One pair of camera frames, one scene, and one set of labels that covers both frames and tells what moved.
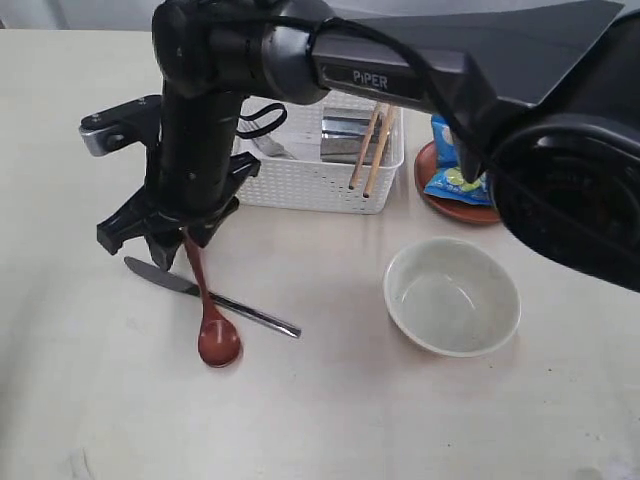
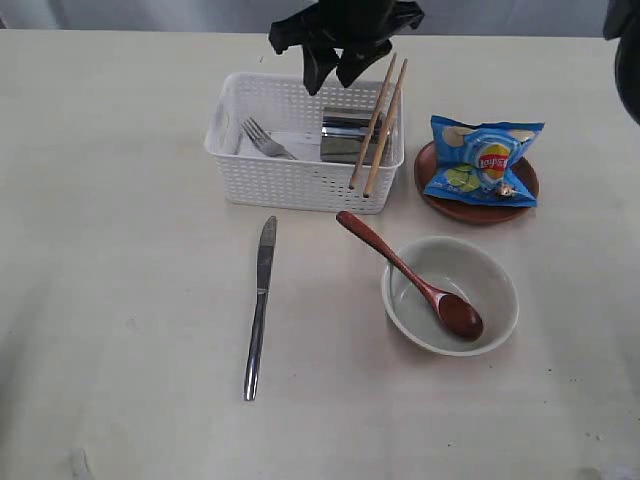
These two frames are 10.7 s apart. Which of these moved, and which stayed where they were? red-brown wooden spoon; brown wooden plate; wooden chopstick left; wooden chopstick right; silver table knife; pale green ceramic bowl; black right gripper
Moved: black right gripper; silver table knife; red-brown wooden spoon
Stayed: wooden chopstick left; pale green ceramic bowl; brown wooden plate; wooden chopstick right
